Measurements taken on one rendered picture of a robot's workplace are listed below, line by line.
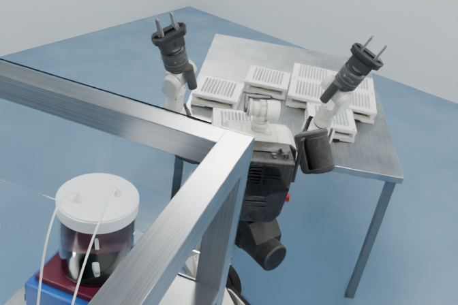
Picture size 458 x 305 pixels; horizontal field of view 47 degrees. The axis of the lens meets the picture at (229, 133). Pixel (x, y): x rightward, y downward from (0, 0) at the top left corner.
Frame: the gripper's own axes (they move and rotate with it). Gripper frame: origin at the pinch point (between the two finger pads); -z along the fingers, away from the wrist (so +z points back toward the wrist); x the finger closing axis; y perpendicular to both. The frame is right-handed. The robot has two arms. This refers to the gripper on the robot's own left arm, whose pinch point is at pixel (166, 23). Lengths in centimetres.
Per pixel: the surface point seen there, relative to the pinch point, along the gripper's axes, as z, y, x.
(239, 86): 99, -51, 51
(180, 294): 5, 81, -42
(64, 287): -12, 75, -61
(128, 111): -29, 58, -34
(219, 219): -10, 79, -29
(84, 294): -11, 78, -58
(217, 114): 85, -30, 25
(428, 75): 294, -118, 310
